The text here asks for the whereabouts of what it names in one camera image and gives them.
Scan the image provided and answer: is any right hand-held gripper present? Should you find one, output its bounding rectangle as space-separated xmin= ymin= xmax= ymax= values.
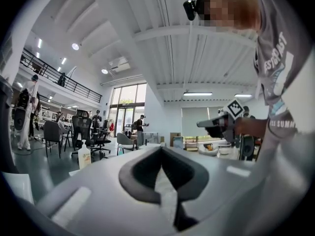
xmin=196 ymin=98 xmax=247 ymax=143

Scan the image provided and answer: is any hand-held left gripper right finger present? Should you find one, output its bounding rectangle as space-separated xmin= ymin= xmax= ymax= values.
xmin=161 ymin=146 xmax=210 ymax=203

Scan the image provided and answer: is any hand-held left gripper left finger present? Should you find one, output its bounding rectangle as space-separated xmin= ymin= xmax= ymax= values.
xmin=118 ymin=146 xmax=163 ymax=205

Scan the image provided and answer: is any person's right forearm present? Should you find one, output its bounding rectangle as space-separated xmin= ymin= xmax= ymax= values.
xmin=234 ymin=118 xmax=269 ymax=137

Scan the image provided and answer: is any grey window blind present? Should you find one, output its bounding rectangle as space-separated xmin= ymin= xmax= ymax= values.
xmin=181 ymin=106 xmax=224 ymax=138

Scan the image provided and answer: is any white round bowl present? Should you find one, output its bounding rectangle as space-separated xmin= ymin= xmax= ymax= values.
xmin=217 ymin=143 xmax=232 ymax=157

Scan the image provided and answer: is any wooden shelf rack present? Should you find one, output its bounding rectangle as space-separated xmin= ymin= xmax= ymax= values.
xmin=184 ymin=136 xmax=198 ymax=152

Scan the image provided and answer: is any grey armchair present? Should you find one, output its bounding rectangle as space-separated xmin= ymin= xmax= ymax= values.
xmin=116 ymin=132 xmax=138 ymax=156

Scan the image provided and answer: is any black round object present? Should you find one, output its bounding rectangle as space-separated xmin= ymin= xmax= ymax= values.
xmin=240 ymin=134 xmax=256 ymax=161

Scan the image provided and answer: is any glass entrance door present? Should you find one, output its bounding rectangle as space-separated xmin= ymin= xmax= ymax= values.
xmin=115 ymin=106 xmax=135 ymax=135

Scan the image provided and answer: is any white pump bottle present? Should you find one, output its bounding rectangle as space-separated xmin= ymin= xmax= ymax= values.
xmin=78 ymin=139 xmax=92 ymax=171

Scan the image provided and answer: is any black mesh office chair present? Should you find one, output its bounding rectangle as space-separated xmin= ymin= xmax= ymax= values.
xmin=70 ymin=109 xmax=112 ymax=160

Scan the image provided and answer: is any person's grey printed t-shirt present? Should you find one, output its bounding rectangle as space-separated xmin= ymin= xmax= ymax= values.
xmin=252 ymin=0 xmax=313 ymax=162

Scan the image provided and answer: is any grey side chair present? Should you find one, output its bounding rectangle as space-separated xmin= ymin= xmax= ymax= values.
xmin=43 ymin=120 xmax=63 ymax=159

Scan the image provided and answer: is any black balcony railing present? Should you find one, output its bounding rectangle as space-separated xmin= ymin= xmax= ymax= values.
xmin=20 ymin=47 xmax=103 ymax=103

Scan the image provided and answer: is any ceiling air conditioner unit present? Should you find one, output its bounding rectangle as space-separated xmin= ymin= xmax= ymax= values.
xmin=108 ymin=56 xmax=130 ymax=73

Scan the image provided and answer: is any person's head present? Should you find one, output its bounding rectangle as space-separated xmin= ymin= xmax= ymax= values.
xmin=196 ymin=0 xmax=261 ymax=31

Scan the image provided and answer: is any black head-worn camera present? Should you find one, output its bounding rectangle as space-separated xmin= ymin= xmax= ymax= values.
xmin=183 ymin=0 xmax=198 ymax=22

